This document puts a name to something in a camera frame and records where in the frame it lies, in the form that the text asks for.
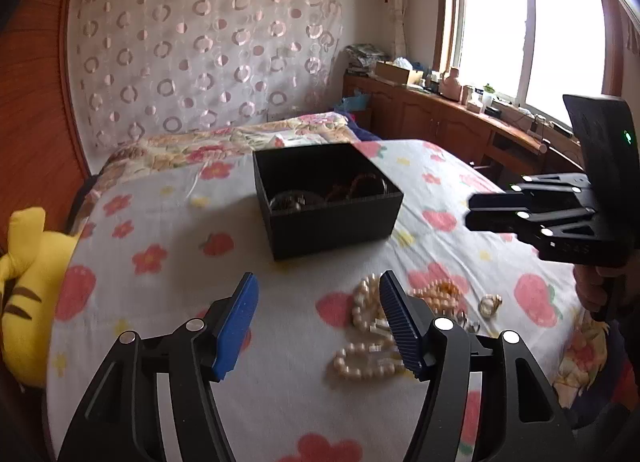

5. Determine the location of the engraved metal bangle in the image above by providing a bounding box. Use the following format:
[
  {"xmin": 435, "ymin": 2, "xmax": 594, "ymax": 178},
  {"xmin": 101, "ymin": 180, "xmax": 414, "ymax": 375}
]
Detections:
[{"xmin": 326, "ymin": 174, "xmax": 388, "ymax": 203}]

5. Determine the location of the yellow striped plush toy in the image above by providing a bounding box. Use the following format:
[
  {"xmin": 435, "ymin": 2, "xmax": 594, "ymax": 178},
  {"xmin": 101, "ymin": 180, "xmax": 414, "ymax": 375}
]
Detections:
[{"xmin": 1, "ymin": 207, "xmax": 78, "ymax": 388}]

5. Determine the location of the wooden frame window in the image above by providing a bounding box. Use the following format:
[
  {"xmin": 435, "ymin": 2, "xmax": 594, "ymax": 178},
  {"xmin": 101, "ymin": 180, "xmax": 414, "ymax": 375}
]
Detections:
[{"xmin": 433, "ymin": 0, "xmax": 624, "ymax": 128}]

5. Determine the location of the white pearl necklace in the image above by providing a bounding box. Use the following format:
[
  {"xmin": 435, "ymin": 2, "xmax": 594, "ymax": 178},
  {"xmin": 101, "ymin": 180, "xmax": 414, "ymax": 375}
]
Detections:
[{"xmin": 332, "ymin": 273, "xmax": 409, "ymax": 383}]

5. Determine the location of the person's right hand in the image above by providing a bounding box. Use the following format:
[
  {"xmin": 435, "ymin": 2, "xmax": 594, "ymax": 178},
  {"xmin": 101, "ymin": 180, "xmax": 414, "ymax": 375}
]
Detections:
[{"xmin": 573, "ymin": 259, "xmax": 639, "ymax": 312}]

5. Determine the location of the orange pink bead bracelet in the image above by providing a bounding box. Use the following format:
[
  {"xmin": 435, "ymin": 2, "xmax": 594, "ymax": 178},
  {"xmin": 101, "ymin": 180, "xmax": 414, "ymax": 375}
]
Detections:
[{"xmin": 413, "ymin": 277, "xmax": 469, "ymax": 318}]

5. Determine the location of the small gold ring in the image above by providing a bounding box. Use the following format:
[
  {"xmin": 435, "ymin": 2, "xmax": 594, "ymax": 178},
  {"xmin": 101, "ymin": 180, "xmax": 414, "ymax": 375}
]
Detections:
[{"xmin": 476, "ymin": 291, "xmax": 505, "ymax": 320}]

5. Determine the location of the long wooden sideboard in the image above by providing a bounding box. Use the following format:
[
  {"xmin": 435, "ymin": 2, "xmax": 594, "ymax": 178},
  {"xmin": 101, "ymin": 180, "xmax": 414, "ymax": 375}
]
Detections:
[{"xmin": 343, "ymin": 74, "xmax": 582, "ymax": 187}]

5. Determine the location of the floral rose quilt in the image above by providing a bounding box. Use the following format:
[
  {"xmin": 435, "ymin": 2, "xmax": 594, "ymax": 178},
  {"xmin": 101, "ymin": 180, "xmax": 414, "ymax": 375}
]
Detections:
[{"xmin": 101, "ymin": 112, "xmax": 358, "ymax": 180}]

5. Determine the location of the black jewelry box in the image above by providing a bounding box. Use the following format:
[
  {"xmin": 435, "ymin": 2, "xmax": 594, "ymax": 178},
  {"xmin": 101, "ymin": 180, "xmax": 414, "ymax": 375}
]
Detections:
[{"xmin": 253, "ymin": 143, "xmax": 404, "ymax": 261}]

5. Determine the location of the stack of magazines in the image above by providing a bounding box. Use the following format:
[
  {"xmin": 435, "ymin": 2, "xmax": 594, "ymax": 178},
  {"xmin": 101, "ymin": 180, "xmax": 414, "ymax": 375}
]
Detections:
[{"xmin": 344, "ymin": 44, "xmax": 390, "ymax": 75}]

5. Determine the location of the blue plastic bag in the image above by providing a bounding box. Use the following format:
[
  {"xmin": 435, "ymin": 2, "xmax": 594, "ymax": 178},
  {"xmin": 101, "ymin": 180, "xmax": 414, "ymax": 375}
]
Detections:
[{"xmin": 333, "ymin": 90, "xmax": 371, "ymax": 113}]

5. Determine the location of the strawberry flower print sheet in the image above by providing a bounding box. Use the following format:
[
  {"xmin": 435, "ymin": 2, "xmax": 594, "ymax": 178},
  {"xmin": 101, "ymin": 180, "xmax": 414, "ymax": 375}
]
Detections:
[{"xmin": 47, "ymin": 140, "xmax": 582, "ymax": 461}]

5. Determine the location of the pink circle pattern curtain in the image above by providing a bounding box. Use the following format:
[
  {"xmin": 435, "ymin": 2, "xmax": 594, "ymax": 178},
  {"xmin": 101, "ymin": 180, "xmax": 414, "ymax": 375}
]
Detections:
[{"xmin": 68, "ymin": 0, "xmax": 343, "ymax": 156}]

